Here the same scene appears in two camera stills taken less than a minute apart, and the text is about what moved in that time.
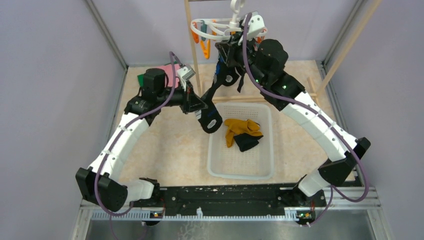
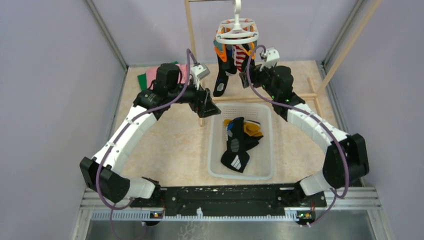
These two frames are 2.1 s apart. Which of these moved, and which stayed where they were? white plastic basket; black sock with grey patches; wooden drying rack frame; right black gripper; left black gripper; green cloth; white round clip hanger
Moved: black sock with grey patches; right black gripper; left black gripper; white round clip hanger
Stayed: green cloth; white plastic basket; wooden drying rack frame
